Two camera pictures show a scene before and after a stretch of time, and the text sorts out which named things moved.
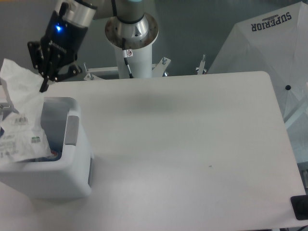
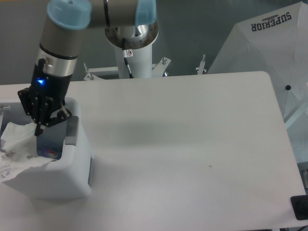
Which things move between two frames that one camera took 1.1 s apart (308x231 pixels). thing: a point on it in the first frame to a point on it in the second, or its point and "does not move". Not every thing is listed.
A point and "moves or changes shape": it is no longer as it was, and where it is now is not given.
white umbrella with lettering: [275, 42] does not move
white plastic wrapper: [22, 137] moves or changes shape
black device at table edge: [300, 205] does not move
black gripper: [61, 41] to [49, 90]
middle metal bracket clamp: [160, 70] does not move
